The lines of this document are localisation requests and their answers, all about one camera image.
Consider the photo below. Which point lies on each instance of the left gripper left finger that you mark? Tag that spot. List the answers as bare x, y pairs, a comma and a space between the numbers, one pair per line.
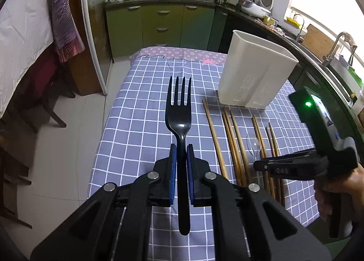
128, 215

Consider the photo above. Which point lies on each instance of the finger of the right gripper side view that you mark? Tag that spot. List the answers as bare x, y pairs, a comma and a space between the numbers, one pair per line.
301, 164

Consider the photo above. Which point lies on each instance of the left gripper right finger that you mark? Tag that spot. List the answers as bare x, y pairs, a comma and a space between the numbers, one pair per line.
232, 209

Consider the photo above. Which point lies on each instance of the clear plastic spoon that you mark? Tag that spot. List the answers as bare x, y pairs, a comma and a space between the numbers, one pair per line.
254, 148

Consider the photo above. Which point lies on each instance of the black plastic fork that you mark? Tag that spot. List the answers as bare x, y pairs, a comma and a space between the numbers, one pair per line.
178, 120

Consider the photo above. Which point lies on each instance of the light wooden chopstick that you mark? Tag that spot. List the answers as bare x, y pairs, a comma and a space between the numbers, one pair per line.
215, 142

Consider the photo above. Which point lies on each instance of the green kitchen cabinets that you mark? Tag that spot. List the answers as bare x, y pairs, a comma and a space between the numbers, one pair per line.
187, 24

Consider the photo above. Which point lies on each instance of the person's right hand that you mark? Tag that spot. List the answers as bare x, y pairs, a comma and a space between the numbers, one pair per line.
351, 184

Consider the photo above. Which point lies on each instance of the dark wooden chopstick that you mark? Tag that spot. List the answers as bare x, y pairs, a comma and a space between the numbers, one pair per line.
277, 153

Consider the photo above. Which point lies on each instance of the brown wooden chopstick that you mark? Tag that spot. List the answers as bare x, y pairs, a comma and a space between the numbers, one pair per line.
273, 154
242, 150
234, 156
268, 182

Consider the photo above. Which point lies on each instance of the blue checked tablecloth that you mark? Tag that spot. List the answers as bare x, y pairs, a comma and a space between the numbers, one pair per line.
135, 136

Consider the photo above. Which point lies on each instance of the steel sink faucet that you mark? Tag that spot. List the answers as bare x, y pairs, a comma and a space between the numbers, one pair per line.
347, 39

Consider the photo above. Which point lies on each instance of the white plastic utensil holder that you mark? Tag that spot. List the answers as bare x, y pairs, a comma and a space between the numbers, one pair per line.
254, 72

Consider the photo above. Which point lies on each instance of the wooden cutting board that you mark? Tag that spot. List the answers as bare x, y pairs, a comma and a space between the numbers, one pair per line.
317, 42

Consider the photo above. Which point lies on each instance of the white rice cooker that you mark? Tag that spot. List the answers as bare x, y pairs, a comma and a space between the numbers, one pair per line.
259, 9

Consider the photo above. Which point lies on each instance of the purple checked apron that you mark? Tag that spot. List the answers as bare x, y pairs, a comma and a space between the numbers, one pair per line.
66, 36

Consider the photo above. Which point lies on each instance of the white sheet cover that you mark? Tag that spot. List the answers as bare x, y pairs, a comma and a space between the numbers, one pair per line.
25, 34

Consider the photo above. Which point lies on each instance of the glass sliding door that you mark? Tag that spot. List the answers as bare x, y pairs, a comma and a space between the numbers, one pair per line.
94, 17

